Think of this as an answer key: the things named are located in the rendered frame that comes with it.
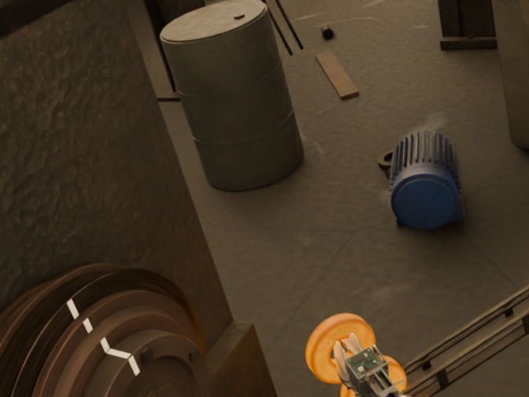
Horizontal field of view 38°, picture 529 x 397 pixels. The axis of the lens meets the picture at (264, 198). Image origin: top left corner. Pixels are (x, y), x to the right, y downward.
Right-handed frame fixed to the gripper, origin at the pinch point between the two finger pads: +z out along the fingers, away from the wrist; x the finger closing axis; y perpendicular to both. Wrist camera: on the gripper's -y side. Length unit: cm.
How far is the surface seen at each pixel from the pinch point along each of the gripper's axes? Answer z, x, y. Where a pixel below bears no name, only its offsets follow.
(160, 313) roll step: -1.3, 33.2, 36.7
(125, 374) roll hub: -13, 42, 42
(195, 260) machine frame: 26.0, 19.6, 14.3
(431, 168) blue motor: 108, -104, -91
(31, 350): -8, 53, 50
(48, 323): -5, 49, 50
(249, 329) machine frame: 17.6, 14.1, -5.9
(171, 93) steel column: 370, -64, -196
